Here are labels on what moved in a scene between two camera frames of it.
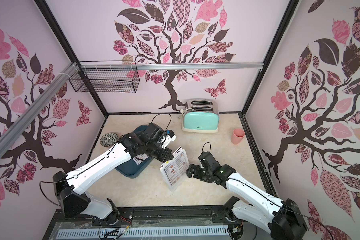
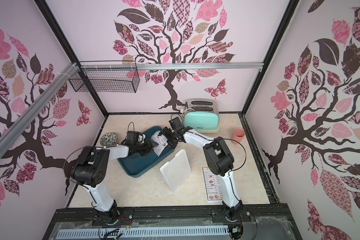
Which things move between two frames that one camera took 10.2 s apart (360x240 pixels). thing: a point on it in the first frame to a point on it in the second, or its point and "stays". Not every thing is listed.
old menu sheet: x=175 y=168 to x=213 y=185
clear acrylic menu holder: x=174 y=171 stays
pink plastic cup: x=237 y=135 stays
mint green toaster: x=201 y=115 stays
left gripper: x=164 y=158 to x=151 y=145
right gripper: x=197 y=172 to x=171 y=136
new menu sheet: x=138 y=159 to x=161 y=140
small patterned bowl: x=108 y=139 stays
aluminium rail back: x=215 y=66 stays
